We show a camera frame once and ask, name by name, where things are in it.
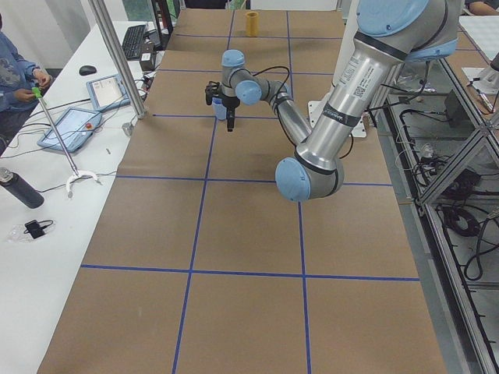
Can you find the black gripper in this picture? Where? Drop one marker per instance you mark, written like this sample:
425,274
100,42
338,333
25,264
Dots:
231,104

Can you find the blue plastic cup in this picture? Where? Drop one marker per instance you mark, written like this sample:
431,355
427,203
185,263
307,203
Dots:
220,111

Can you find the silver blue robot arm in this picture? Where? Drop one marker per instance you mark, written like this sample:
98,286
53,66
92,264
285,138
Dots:
388,34

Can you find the yellow bamboo cup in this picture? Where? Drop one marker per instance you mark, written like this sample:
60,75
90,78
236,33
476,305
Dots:
252,24

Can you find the black box on table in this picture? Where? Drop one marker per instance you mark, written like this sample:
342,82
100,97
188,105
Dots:
148,61

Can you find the black keyboard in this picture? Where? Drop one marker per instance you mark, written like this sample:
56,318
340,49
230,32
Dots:
133,40

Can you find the blue teach pendant tablet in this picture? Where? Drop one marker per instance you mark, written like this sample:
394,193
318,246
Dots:
107,93

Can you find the black computer mouse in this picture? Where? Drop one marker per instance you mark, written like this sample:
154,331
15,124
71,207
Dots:
87,70

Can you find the brown paper table cover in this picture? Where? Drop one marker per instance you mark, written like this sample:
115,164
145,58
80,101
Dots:
199,265

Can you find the person in blue shirt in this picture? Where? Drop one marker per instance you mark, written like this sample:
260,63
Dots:
18,77

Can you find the small black device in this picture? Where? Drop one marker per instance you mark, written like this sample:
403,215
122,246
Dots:
36,228

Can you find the black water bottle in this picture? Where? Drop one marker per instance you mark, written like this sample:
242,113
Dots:
21,189

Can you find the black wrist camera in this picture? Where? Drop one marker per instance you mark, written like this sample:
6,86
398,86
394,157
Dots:
212,90

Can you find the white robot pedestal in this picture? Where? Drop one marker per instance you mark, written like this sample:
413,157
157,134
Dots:
346,50

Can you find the aluminium frame post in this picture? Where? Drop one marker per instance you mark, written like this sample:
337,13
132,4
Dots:
113,45

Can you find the grabber stick with green handle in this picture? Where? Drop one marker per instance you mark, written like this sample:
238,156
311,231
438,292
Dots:
77,173

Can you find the aluminium frame rack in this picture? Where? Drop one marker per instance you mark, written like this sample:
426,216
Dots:
445,120

